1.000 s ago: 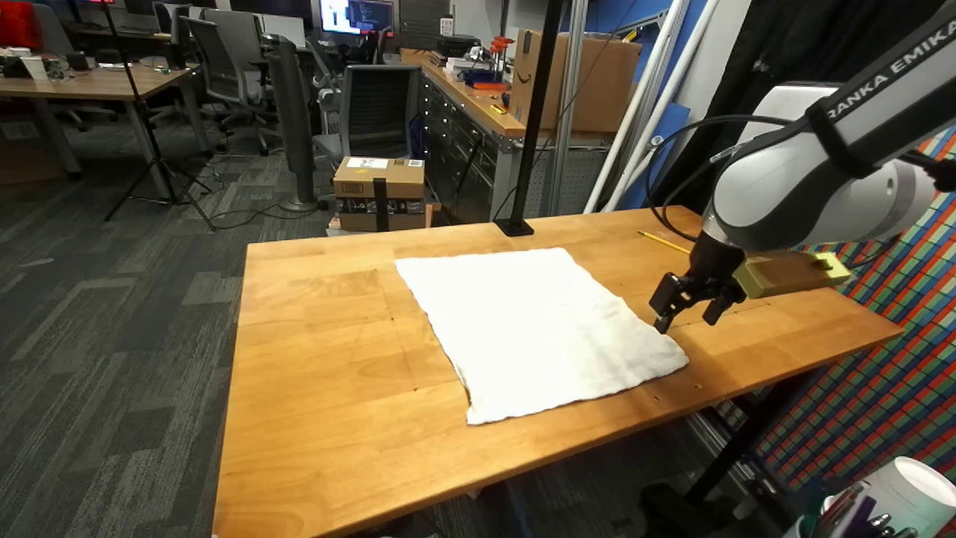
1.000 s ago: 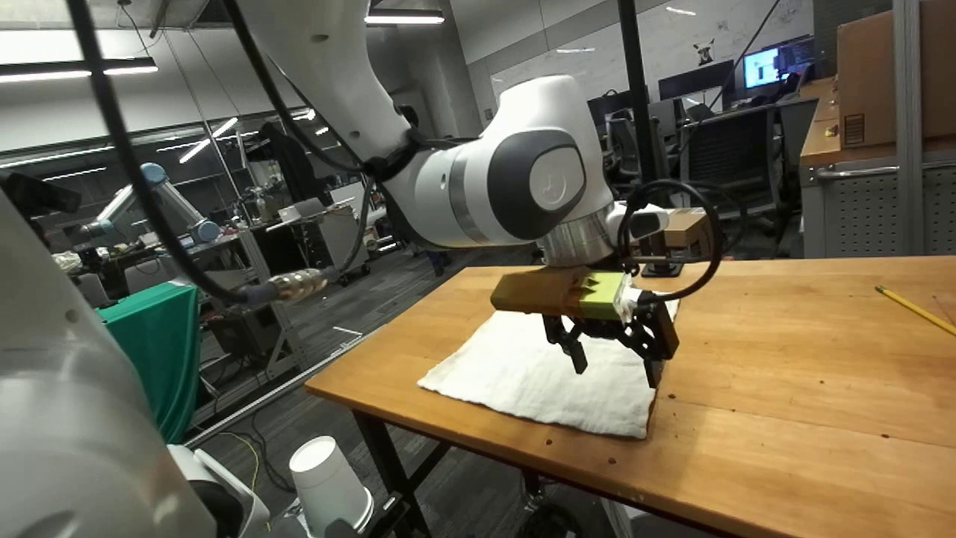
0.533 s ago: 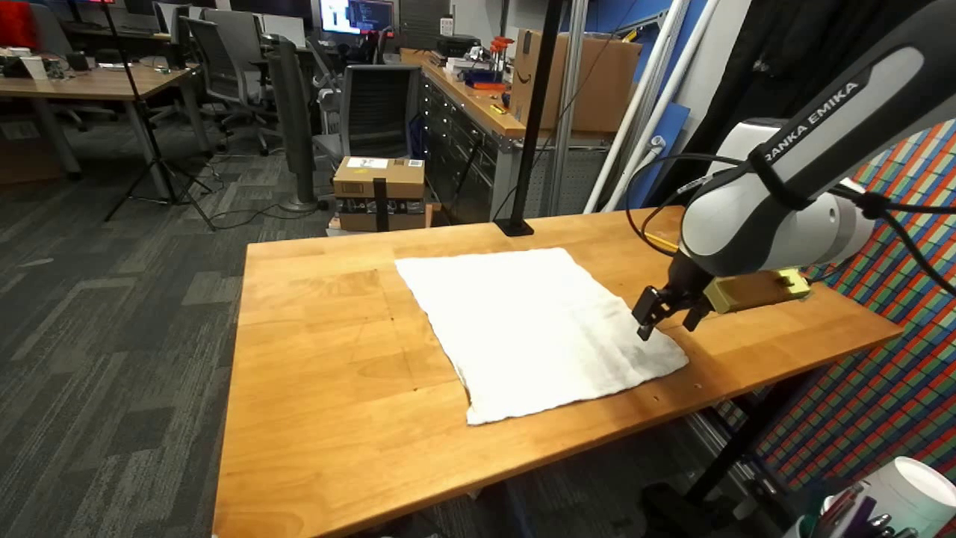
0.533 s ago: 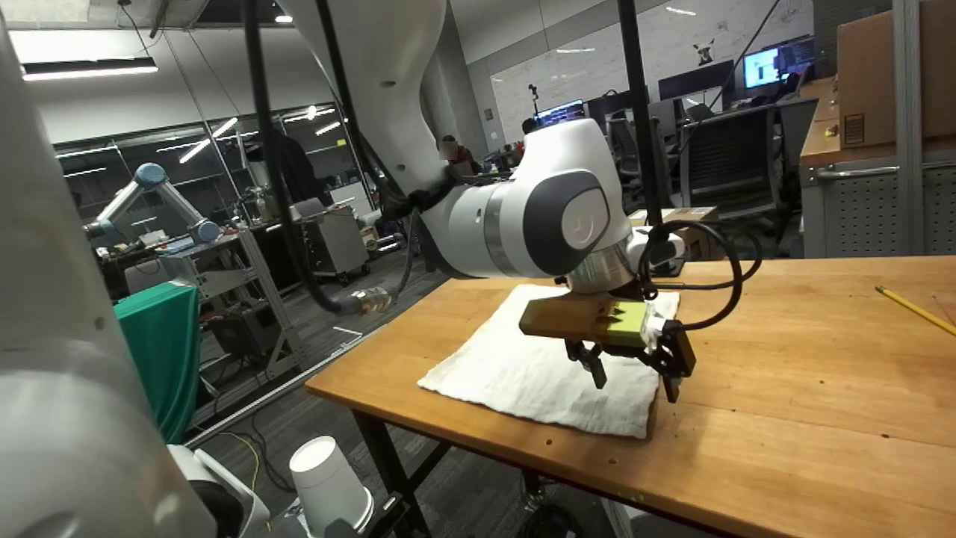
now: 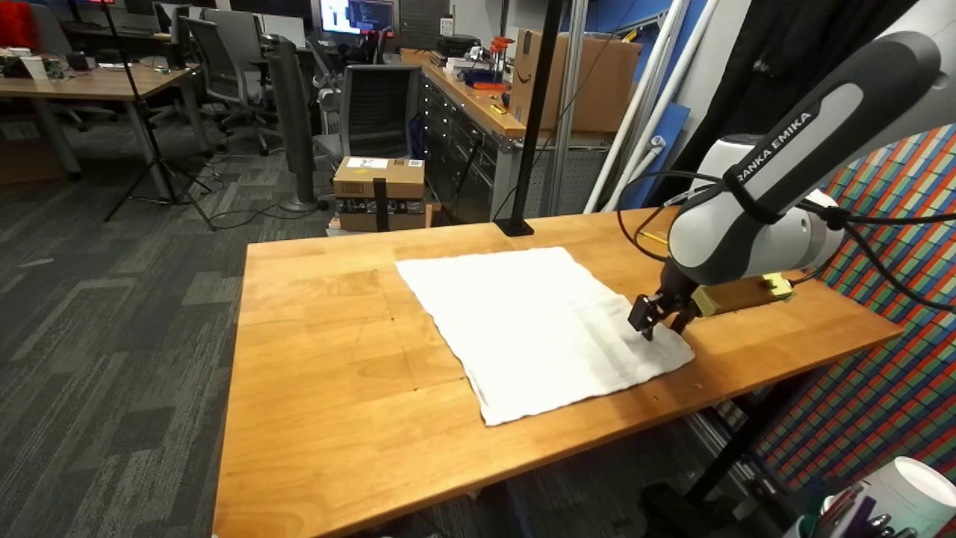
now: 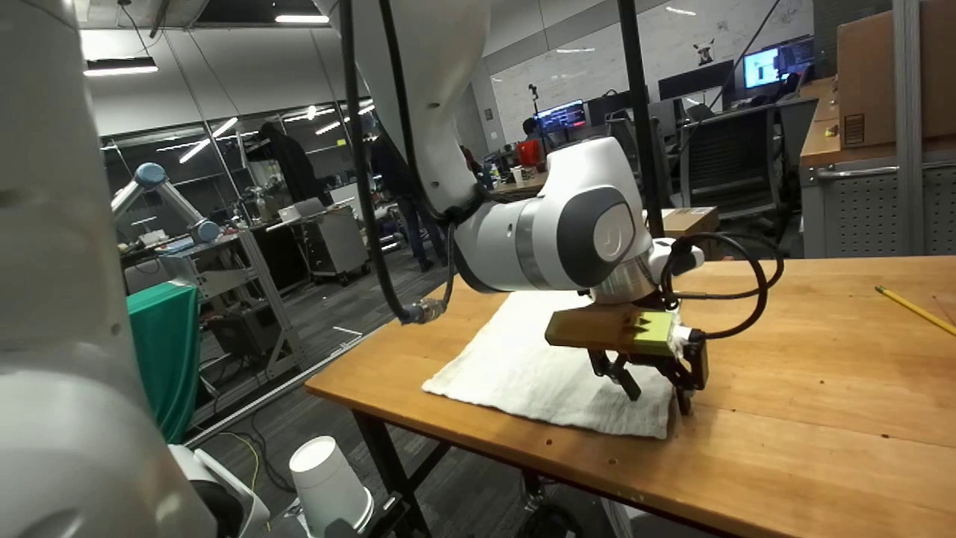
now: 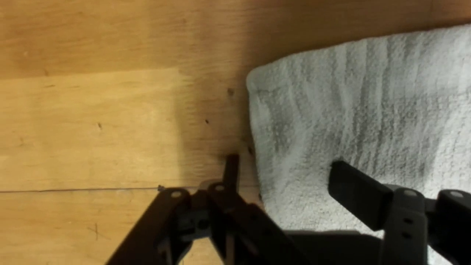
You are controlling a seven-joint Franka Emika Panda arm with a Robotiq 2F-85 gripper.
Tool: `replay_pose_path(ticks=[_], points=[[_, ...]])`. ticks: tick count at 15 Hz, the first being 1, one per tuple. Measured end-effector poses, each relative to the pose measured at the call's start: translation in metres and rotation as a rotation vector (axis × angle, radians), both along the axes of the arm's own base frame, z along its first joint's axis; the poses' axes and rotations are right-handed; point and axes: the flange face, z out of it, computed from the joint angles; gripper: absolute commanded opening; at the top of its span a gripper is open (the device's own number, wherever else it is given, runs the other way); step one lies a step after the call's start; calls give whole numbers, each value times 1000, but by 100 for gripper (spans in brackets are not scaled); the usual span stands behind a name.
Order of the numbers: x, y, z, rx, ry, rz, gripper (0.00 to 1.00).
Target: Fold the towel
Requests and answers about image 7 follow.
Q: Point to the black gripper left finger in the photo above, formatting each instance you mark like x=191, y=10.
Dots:
x=230, y=215

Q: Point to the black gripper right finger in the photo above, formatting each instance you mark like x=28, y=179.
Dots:
x=362, y=195

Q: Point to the white cloth towel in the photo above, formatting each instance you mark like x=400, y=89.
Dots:
x=368, y=107

